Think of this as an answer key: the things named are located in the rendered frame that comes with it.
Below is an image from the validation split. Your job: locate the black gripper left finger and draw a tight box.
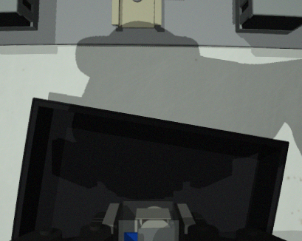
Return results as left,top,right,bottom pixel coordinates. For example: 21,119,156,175
11,203,123,241

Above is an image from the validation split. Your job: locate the black parts tray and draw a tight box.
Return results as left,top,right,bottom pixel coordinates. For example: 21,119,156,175
11,98,289,240

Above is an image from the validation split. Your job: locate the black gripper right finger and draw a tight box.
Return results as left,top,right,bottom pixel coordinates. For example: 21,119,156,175
174,203,286,241

